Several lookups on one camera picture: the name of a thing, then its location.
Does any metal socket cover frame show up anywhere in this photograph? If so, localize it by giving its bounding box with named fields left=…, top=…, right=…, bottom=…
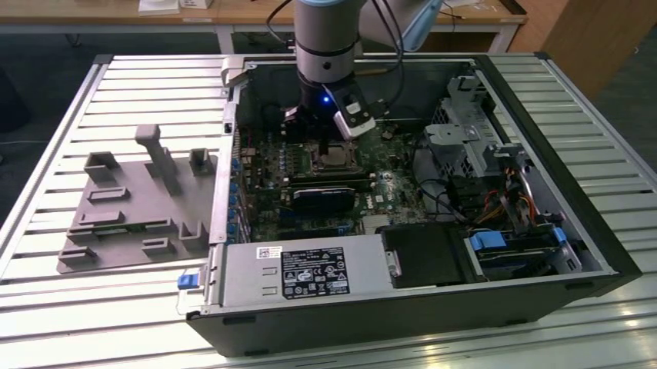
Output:
left=312, top=145, right=359, bottom=172

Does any silver topped CPU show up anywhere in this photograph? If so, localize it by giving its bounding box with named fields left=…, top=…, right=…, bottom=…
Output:
left=323, top=148, right=353, bottom=168

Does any CPU socket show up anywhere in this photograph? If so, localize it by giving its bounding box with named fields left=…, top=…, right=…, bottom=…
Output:
left=307, top=141, right=363, bottom=175

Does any black RAM slot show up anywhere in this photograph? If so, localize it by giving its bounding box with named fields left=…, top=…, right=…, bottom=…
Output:
left=292, top=172, right=371, bottom=180
left=288, top=184, right=375, bottom=192
left=291, top=176, right=372, bottom=184
left=291, top=180, right=373, bottom=188

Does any black plastic bay cover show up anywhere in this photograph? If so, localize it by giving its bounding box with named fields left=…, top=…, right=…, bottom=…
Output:
left=376, top=222, right=482, bottom=289

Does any graphics card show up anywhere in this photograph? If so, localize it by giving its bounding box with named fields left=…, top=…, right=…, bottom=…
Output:
left=291, top=187, right=357, bottom=213

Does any green motherboard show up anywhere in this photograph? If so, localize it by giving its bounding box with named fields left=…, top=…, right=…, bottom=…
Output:
left=233, top=126, right=430, bottom=244

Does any silver chipset heatsink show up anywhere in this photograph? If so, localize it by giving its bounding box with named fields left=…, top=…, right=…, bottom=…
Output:
left=360, top=214, right=392, bottom=234

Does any silver metal drive cage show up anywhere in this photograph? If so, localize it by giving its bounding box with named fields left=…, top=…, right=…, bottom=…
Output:
left=423, top=76, right=530, bottom=178

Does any grey parts rack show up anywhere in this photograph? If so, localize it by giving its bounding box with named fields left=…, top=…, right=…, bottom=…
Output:
left=54, top=125, right=220, bottom=274

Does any grey power supply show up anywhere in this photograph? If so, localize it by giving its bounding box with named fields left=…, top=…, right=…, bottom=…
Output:
left=201, top=234, right=399, bottom=308

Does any green RAM stick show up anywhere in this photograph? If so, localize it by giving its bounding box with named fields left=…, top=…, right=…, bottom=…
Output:
left=90, top=225, right=149, bottom=235

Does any hard disk in blue carrier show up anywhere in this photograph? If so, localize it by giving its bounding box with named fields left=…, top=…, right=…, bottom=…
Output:
left=463, top=226, right=583, bottom=281

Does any black PC case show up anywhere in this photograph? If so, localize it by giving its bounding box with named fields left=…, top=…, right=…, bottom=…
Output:
left=176, top=52, right=646, bottom=358

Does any wooden desk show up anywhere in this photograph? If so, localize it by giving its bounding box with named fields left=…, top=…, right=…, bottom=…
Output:
left=0, top=0, right=530, bottom=55

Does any wooden cabinet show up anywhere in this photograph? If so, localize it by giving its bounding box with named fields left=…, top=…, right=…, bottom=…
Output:
left=538, top=0, right=657, bottom=101

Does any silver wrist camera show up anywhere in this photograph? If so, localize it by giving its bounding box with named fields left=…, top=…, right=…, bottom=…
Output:
left=323, top=86, right=379, bottom=140

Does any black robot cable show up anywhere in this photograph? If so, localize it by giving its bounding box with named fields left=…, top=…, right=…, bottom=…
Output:
left=365, top=0, right=410, bottom=116
left=264, top=0, right=299, bottom=49

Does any orange yellow wire bundle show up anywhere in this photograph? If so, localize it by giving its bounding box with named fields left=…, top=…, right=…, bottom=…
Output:
left=476, top=165, right=543, bottom=228

